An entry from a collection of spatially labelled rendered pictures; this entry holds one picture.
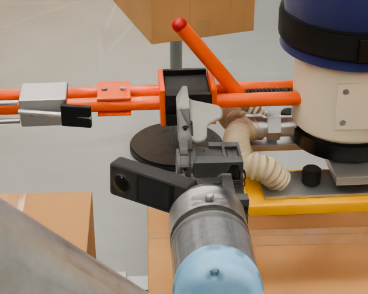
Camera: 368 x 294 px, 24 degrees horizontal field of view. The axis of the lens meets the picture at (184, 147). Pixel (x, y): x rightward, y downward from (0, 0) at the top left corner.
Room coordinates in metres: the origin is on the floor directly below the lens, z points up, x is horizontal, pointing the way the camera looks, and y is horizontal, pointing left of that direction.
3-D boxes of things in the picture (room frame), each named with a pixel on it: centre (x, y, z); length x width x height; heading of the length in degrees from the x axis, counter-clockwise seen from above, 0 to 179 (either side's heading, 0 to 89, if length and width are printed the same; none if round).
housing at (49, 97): (1.16, 0.21, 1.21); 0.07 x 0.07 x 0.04; 4
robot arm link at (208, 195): (0.81, -0.03, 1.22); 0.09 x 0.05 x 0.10; 94
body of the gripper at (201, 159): (0.90, -0.03, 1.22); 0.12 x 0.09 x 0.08; 4
